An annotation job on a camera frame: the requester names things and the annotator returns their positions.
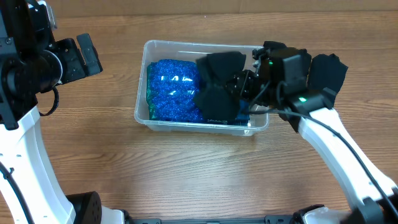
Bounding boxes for black garment front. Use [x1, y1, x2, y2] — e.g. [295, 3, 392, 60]
[193, 51, 246, 121]

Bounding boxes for black folded garment left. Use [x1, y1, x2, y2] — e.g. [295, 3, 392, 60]
[263, 41, 287, 52]

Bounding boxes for clear plastic storage bin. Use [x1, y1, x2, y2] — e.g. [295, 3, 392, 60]
[134, 40, 269, 136]

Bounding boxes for blue sequin fabric bundle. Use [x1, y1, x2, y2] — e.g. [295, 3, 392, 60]
[146, 59, 204, 123]

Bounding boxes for black garment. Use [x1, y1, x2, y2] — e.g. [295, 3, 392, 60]
[193, 51, 246, 121]
[263, 41, 287, 52]
[308, 54, 348, 93]

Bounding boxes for black folded garment right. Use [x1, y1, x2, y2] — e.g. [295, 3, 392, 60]
[308, 54, 348, 93]

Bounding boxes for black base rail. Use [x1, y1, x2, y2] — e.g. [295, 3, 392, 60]
[127, 215, 295, 224]

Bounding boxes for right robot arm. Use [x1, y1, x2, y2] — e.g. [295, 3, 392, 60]
[226, 47, 397, 223]

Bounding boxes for blue denim jeans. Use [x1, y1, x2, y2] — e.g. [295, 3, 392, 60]
[227, 101, 250, 126]

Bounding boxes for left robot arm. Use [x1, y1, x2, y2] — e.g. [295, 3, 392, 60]
[1, 0, 129, 224]

